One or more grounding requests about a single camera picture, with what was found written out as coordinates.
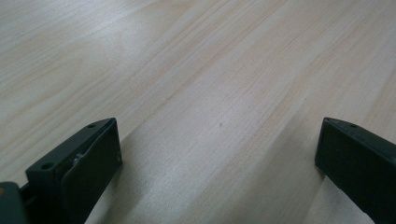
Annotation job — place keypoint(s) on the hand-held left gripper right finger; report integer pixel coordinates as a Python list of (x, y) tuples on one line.
[(358, 161)]

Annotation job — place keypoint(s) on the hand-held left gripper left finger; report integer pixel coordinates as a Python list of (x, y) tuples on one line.
[(81, 174)]

